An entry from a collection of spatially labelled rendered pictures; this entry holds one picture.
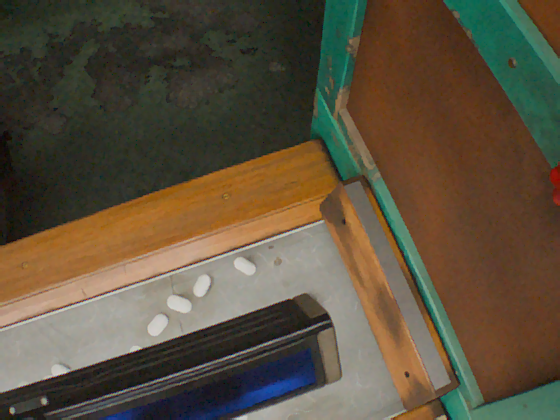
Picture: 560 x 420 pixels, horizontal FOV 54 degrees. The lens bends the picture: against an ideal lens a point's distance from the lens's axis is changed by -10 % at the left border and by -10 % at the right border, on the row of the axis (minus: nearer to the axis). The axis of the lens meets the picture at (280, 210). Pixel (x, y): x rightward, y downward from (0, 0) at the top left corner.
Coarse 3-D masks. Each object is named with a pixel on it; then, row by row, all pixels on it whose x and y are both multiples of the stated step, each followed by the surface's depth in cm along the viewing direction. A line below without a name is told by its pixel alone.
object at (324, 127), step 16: (320, 96) 84; (320, 112) 87; (320, 128) 90; (336, 128) 82; (336, 144) 85; (336, 160) 88; (352, 160) 80; (352, 176) 82; (448, 400) 72; (464, 400) 67; (448, 416) 74; (464, 416) 68
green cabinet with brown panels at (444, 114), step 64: (384, 0) 56; (448, 0) 43; (512, 0) 36; (320, 64) 79; (384, 64) 62; (448, 64) 49; (512, 64) 38; (384, 128) 69; (448, 128) 53; (512, 128) 43; (384, 192) 74; (448, 192) 58; (512, 192) 46; (448, 256) 63; (512, 256) 49; (448, 320) 68; (512, 320) 52; (512, 384) 55
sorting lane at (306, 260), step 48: (288, 240) 86; (144, 288) 82; (192, 288) 82; (240, 288) 83; (288, 288) 83; (336, 288) 83; (0, 336) 78; (48, 336) 79; (96, 336) 79; (144, 336) 79; (336, 336) 80; (0, 384) 75; (336, 384) 77; (384, 384) 77
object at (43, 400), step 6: (42, 396) 41; (18, 402) 40; (24, 402) 40; (30, 402) 40; (36, 402) 40; (42, 402) 40; (48, 402) 40; (12, 408) 40; (18, 408) 40; (24, 408) 40; (30, 408) 40; (12, 414) 40
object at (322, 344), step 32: (256, 320) 46; (288, 320) 45; (320, 320) 43; (160, 352) 45; (192, 352) 44; (224, 352) 42; (256, 352) 42; (288, 352) 43; (320, 352) 45; (32, 384) 45; (64, 384) 44; (96, 384) 42; (128, 384) 41; (160, 384) 41; (192, 384) 42; (224, 384) 43; (256, 384) 44; (288, 384) 45; (320, 384) 46; (0, 416) 40; (64, 416) 40; (96, 416) 41; (128, 416) 42; (160, 416) 43; (192, 416) 44; (224, 416) 45
